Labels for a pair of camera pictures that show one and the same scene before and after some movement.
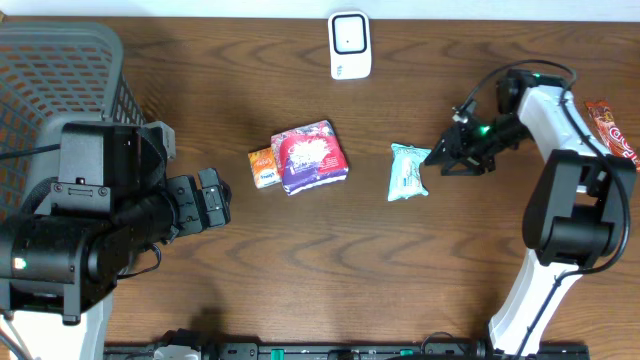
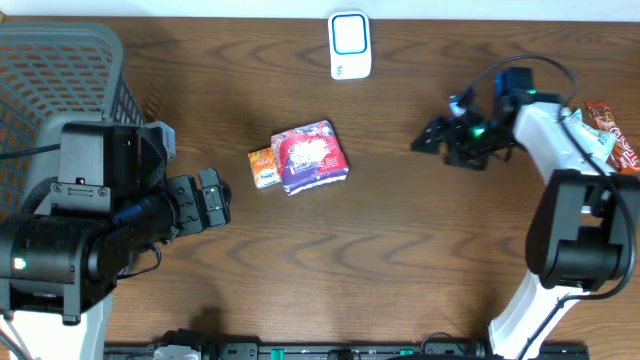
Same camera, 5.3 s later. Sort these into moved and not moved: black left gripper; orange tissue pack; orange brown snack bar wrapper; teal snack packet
Moved: teal snack packet
Not moved: orange brown snack bar wrapper; black left gripper; orange tissue pack
